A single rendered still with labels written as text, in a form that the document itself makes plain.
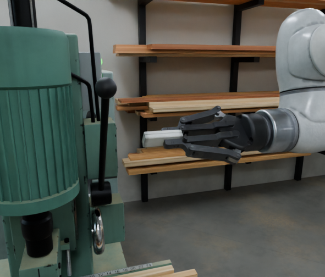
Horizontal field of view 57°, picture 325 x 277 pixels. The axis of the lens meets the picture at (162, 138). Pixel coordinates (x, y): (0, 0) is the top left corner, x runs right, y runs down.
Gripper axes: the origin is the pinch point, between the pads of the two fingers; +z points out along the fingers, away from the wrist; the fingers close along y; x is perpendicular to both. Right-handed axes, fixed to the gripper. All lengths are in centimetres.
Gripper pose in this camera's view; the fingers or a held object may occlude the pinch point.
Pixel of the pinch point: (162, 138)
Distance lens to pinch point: 53.9
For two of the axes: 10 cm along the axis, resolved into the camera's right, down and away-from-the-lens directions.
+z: -9.6, 0.7, -2.8
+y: -2.2, -8.1, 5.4
